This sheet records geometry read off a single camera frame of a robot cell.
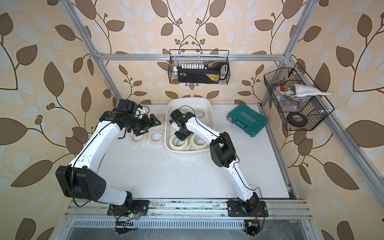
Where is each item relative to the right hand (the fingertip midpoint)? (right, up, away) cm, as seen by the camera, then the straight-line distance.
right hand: (184, 135), depth 96 cm
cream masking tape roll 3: (-5, -5, -1) cm, 7 cm away
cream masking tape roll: (-30, -4, 0) cm, 30 cm away
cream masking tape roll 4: (+9, -5, 0) cm, 11 cm away
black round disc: (+58, +10, -24) cm, 63 cm away
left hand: (-14, +8, -18) cm, 23 cm away
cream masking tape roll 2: (-20, -2, +5) cm, 21 cm away
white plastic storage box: (+2, +19, -12) cm, 23 cm away
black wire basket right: (+60, +18, -24) cm, 67 cm away
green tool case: (+45, +11, +9) cm, 47 cm away
